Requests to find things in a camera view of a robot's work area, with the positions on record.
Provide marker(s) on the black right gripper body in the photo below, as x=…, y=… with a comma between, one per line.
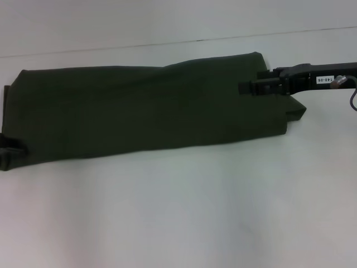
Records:
x=312, y=79

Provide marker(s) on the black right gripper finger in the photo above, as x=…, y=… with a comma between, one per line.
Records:
x=269, y=74
x=262, y=88

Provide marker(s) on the dark green FREE t-shirt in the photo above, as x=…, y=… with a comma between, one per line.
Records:
x=139, y=111

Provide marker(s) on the silver knurled metal connector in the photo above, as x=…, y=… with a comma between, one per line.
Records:
x=337, y=81

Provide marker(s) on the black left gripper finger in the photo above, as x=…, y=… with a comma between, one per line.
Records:
x=12, y=150

